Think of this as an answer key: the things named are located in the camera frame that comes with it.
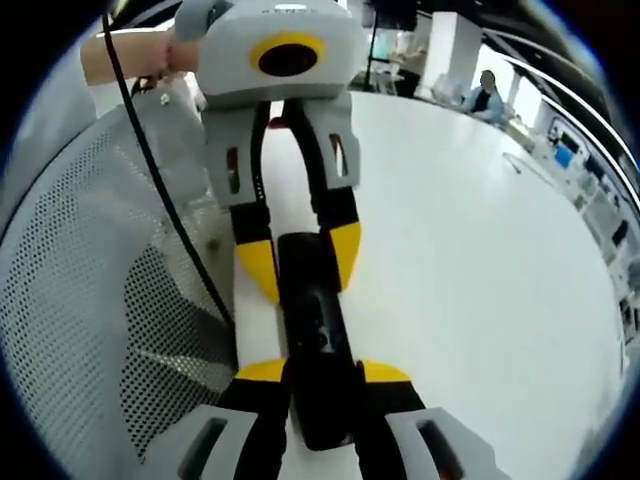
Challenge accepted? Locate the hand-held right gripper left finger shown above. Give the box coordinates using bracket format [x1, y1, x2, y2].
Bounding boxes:
[172, 357, 294, 480]

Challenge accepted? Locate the white pillar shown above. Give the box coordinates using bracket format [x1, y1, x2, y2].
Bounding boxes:
[430, 9, 484, 91]

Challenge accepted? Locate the row of office desks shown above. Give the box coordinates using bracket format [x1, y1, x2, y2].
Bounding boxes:
[509, 114, 640, 346]

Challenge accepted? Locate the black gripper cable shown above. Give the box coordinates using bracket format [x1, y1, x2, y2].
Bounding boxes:
[102, 12, 236, 326]

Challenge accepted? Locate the black display on stand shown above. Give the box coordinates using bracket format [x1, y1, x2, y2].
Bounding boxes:
[360, 0, 421, 94]

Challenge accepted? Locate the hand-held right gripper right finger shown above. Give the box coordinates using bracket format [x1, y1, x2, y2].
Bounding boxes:
[353, 357, 509, 480]

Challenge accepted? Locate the person's left hand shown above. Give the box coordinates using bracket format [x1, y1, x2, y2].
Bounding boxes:
[163, 22, 202, 71]

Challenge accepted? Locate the grey mesh office chair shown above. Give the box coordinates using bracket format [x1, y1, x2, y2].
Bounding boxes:
[0, 107, 241, 480]

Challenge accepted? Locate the black remote control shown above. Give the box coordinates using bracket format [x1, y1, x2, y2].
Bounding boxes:
[276, 231, 364, 451]

